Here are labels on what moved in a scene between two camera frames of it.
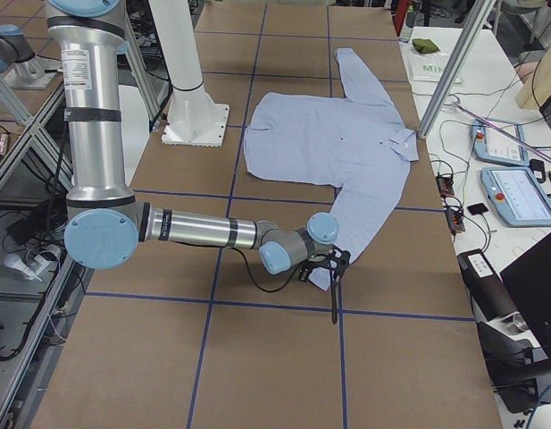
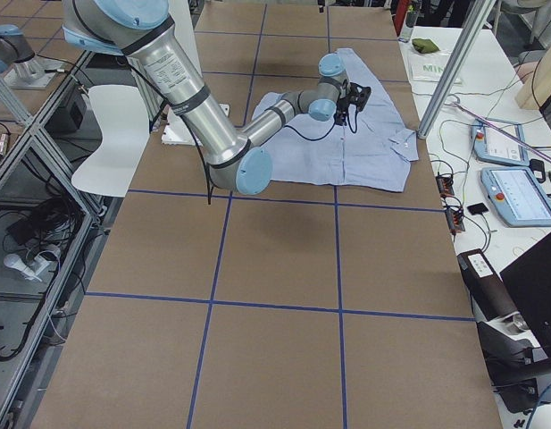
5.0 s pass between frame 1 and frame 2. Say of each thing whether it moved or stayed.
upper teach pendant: stayed
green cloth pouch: stayed
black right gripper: moved
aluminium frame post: stayed
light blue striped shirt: moved
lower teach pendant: stayed
